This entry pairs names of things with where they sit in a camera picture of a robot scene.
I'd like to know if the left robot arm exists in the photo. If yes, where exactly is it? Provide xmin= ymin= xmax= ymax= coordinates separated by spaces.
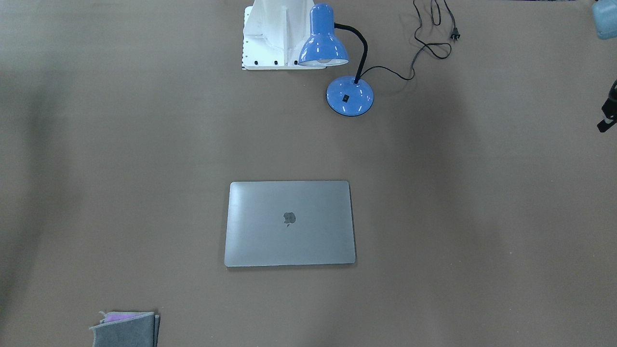
xmin=592 ymin=0 xmax=617 ymax=40

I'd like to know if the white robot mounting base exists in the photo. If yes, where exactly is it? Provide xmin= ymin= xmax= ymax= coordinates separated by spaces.
xmin=242 ymin=0 xmax=322 ymax=70

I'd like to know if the grey laptop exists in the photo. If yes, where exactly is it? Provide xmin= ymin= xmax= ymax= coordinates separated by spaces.
xmin=223 ymin=180 xmax=357 ymax=268

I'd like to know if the folded grey cloth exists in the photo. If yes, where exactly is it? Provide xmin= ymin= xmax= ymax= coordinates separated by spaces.
xmin=90 ymin=311 xmax=160 ymax=347

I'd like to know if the blue desk lamp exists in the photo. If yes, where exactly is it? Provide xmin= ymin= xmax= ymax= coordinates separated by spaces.
xmin=297 ymin=3 xmax=374 ymax=117

